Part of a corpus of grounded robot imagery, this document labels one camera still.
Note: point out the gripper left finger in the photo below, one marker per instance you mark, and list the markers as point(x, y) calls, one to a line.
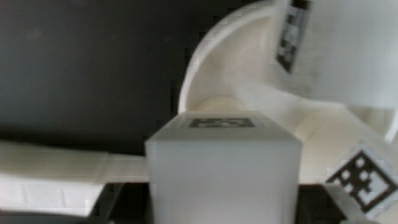
point(121, 204)

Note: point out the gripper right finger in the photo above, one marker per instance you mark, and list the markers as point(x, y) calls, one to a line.
point(327, 207)

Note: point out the white round stool seat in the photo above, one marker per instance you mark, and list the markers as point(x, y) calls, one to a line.
point(233, 82)

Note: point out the white U-shaped fence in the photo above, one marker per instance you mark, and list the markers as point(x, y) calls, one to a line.
point(53, 177)

